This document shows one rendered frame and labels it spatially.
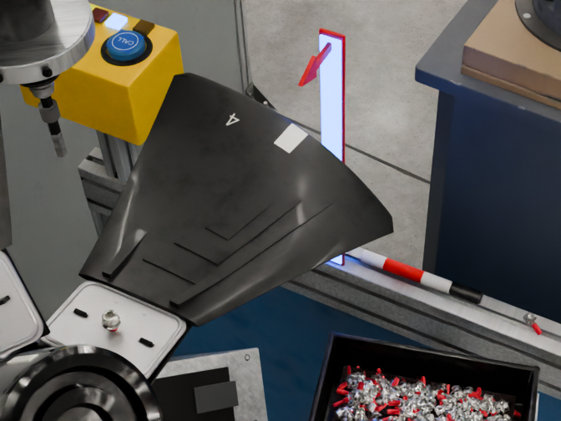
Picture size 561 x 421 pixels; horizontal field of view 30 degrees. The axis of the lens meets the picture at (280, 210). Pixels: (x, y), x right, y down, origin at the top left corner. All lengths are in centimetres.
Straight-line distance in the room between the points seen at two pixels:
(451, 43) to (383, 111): 136
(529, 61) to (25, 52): 72
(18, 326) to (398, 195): 177
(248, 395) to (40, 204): 108
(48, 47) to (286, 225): 34
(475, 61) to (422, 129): 137
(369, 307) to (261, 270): 43
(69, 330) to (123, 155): 53
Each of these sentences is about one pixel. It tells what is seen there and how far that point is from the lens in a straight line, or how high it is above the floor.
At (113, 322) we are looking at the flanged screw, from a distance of 74.
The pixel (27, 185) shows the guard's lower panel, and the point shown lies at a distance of 190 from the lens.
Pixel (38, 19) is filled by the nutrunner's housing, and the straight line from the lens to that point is 54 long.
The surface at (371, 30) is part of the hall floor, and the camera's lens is 281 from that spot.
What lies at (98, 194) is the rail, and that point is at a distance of 134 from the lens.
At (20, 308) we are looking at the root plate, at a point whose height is 126.
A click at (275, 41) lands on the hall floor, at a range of 278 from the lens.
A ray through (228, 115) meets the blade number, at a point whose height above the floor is 118.
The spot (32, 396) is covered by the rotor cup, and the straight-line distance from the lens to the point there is 66.
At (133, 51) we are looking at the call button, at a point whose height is 108.
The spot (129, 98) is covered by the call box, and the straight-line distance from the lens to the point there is 110.
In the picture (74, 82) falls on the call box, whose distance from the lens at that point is 114.
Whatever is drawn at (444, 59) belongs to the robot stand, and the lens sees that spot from 121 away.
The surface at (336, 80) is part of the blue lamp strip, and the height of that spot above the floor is 114.
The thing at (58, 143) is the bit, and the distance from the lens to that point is 61.
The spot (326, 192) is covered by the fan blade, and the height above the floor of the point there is 115.
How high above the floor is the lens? 180
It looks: 49 degrees down
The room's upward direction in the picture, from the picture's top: 4 degrees counter-clockwise
